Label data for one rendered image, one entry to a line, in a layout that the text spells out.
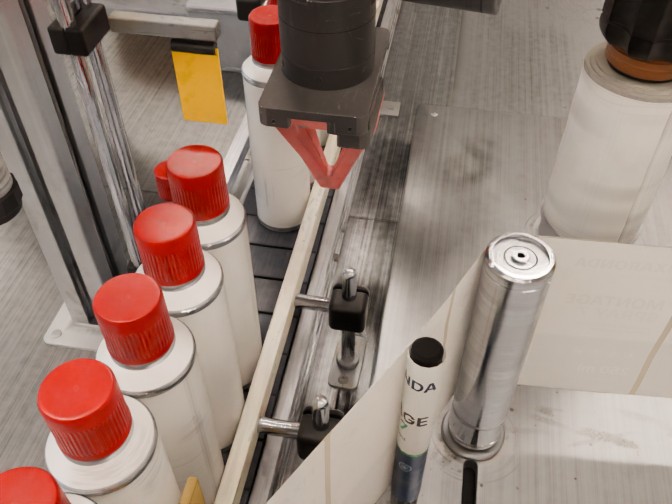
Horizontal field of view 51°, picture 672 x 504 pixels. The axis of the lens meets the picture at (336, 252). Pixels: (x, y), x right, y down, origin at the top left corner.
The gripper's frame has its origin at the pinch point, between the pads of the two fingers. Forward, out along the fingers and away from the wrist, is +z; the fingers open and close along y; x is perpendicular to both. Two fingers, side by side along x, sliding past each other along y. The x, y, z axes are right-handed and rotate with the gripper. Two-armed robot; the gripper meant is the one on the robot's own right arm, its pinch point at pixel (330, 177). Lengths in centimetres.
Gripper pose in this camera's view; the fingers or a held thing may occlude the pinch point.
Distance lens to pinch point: 50.2
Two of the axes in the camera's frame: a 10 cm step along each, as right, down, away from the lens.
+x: -9.8, -1.3, 1.3
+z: 0.1, 6.9, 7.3
